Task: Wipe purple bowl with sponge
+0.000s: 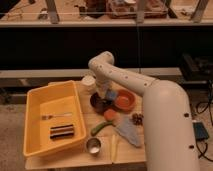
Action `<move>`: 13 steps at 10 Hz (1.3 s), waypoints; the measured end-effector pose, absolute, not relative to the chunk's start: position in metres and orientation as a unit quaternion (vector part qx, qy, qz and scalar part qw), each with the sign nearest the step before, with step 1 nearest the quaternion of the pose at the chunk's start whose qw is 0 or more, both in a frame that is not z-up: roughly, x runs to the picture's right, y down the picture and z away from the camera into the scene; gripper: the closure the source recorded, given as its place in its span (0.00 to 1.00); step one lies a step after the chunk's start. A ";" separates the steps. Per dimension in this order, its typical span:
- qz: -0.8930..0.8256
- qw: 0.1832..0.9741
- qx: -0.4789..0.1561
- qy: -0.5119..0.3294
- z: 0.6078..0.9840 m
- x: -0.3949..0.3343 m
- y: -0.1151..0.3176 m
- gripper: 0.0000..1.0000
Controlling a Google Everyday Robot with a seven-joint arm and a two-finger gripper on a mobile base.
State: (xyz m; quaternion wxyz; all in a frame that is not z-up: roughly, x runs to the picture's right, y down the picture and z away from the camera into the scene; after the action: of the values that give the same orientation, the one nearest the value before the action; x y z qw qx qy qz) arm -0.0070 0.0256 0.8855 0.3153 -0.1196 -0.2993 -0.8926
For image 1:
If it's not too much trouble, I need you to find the white cup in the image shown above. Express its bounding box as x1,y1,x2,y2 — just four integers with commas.
81,75,96,94

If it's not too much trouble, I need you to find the small silver metal cup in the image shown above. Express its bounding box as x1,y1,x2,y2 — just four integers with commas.
86,138,101,155

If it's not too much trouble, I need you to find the striped dark rectangular block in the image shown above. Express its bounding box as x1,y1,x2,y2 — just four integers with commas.
50,124,75,139

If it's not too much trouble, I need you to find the black box with cables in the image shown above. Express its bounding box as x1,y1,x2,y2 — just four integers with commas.
193,122,209,141

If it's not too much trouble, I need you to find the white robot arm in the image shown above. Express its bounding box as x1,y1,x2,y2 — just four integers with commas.
88,51,200,171

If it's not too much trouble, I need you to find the grey cloth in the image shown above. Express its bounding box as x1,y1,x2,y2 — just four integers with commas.
114,116,142,148

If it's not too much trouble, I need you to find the green toy cucumber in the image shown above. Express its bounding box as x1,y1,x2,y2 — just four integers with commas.
90,121,112,136

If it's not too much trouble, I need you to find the brown pinecone toy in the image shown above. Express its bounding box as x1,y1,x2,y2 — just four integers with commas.
132,113,143,125

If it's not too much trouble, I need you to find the orange plate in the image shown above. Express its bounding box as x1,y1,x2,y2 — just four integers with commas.
114,89,135,112

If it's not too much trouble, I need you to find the orange round toy food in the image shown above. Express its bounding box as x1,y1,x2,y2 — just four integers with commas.
104,109,117,121

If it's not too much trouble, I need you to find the pale yellow toy corn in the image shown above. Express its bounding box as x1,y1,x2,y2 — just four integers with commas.
110,134,119,163

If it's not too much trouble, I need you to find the blue sponge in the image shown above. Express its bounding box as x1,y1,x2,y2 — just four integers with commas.
106,90,118,101

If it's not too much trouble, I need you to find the yellow plastic bin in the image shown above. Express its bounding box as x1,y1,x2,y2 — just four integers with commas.
23,81,86,157

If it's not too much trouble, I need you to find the silver fork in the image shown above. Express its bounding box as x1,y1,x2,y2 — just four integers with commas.
41,113,72,120

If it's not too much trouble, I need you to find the dark purple bowl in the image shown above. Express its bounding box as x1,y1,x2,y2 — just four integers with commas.
90,93,113,114

